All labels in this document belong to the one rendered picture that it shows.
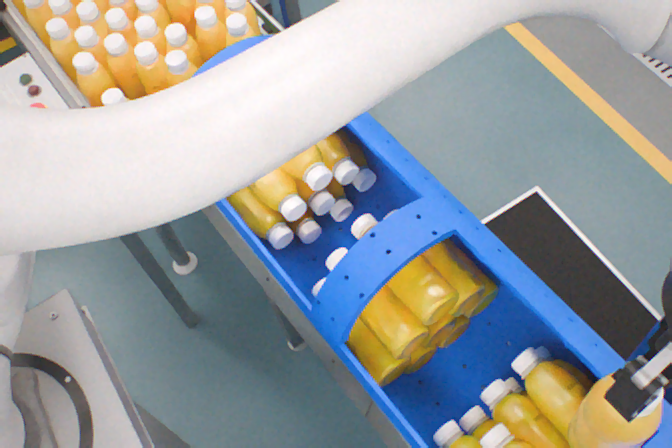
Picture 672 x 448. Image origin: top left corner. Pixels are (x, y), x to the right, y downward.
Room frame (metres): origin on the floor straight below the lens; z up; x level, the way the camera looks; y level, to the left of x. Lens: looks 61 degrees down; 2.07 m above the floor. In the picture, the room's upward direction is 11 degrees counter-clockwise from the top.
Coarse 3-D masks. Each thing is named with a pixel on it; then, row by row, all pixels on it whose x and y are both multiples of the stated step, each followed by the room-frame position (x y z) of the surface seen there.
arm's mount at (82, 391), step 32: (32, 320) 0.50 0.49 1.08; (64, 320) 0.49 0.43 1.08; (32, 352) 0.45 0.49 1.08; (64, 352) 0.43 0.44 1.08; (96, 352) 0.42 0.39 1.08; (64, 384) 0.38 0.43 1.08; (96, 384) 0.37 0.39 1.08; (64, 416) 0.34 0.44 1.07; (96, 416) 0.33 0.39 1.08; (128, 416) 0.32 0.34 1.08
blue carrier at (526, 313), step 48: (240, 48) 0.82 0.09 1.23; (384, 144) 0.60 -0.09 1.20; (384, 192) 0.64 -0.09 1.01; (432, 192) 0.51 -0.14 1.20; (336, 240) 0.60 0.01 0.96; (384, 240) 0.43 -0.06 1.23; (432, 240) 0.42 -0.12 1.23; (480, 240) 0.42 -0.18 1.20; (288, 288) 0.45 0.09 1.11; (336, 288) 0.40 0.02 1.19; (528, 288) 0.34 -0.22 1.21; (336, 336) 0.35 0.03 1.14; (480, 336) 0.37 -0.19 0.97; (528, 336) 0.34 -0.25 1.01; (576, 336) 0.27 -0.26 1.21; (432, 384) 0.31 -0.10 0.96; (480, 384) 0.30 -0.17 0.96; (432, 432) 0.23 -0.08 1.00
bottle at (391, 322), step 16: (384, 288) 0.41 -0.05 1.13; (368, 304) 0.40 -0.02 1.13; (384, 304) 0.39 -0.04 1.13; (400, 304) 0.39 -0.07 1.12; (368, 320) 0.38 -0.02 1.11; (384, 320) 0.37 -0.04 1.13; (400, 320) 0.36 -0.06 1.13; (416, 320) 0.36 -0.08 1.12; (384, 336) 0.35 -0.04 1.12; (400, 336) 0.34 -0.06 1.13; (416, 336) 0.34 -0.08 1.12; (400, 352) 0.32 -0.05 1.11
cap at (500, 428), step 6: (498, 426) 0.20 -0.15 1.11; (504, 426) 0.20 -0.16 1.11; (492, 432) 0.19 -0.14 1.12; (498, 432) 0.19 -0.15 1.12; (504, 432) 0.19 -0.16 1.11; (486, 438) 0.19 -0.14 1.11; (492, 438) 0.19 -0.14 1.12; (498, 438) 0.18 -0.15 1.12; (480, 444) 0.19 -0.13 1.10; (486, 444) 0.18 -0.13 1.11; (492, 444) 0.18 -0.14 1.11
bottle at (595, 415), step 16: (608, 384) 0.16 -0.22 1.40; (592, 400) 0.15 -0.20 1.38; (576, 416) 0.15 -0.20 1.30; (592, 416) 0.14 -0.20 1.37; (608, 416) 0.13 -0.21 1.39; (640, 416) 0.12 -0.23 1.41; (656, 416) 0.12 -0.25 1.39; (576, 432) 0.14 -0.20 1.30; (592, 432) 0.13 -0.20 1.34; (608, 432) 0.12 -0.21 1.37; (624, 432) 0.12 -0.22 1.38; (640, 432) 0.11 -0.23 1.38
